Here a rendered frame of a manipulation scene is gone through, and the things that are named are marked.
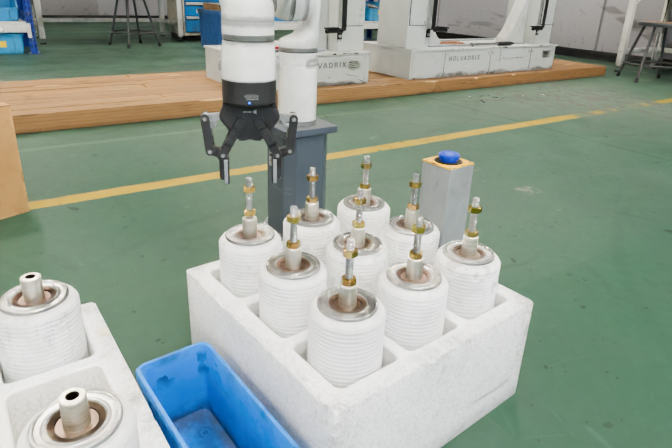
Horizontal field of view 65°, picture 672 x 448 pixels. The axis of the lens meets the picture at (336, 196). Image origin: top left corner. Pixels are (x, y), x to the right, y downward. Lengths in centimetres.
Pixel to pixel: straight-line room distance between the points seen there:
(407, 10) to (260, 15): 283
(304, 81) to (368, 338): 75
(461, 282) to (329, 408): 28
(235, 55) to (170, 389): 48
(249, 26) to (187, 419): 57
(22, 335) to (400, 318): 45
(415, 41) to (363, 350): 305
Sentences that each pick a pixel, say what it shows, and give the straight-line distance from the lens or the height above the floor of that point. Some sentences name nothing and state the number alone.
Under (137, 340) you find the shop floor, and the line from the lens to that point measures 107.
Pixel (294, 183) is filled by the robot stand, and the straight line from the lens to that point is 129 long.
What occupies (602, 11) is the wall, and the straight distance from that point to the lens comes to 647.
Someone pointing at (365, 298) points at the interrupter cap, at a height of 25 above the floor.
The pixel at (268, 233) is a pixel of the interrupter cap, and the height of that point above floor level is 25.
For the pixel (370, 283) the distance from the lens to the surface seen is 80.
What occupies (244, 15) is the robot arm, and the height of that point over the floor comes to 58.
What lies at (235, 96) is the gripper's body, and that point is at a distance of 73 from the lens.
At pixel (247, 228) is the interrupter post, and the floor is 27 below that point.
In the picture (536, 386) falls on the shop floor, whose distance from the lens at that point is 101.
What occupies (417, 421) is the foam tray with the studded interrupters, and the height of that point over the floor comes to 9.
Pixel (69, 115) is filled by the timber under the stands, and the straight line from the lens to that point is 257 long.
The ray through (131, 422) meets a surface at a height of 25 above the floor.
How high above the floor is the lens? 61
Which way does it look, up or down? 22 degrees down
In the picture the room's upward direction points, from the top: 2 degrees clockwise
